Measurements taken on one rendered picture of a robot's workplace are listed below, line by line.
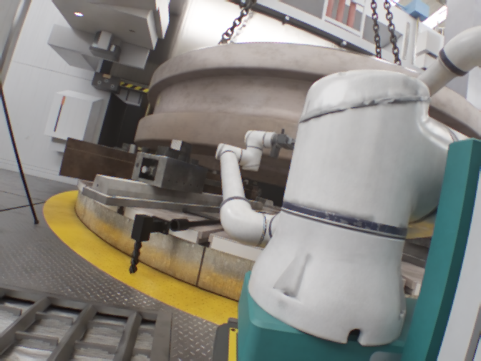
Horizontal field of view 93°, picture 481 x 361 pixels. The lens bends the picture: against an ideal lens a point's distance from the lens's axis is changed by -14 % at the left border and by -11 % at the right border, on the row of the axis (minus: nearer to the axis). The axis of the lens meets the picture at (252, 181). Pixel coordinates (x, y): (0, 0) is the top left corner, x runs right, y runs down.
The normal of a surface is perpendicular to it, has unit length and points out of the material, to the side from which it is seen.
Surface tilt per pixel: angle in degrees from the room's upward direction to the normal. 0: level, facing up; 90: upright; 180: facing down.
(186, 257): 90
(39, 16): 90
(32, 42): 90
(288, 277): 89
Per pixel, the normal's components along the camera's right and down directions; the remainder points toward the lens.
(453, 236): -0.97, -0.22
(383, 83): -0.15, -0.08
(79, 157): 0.60, 0.11
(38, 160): 0.25, 0.03
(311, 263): -0.41, -0.48
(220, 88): -0.46, -0.14
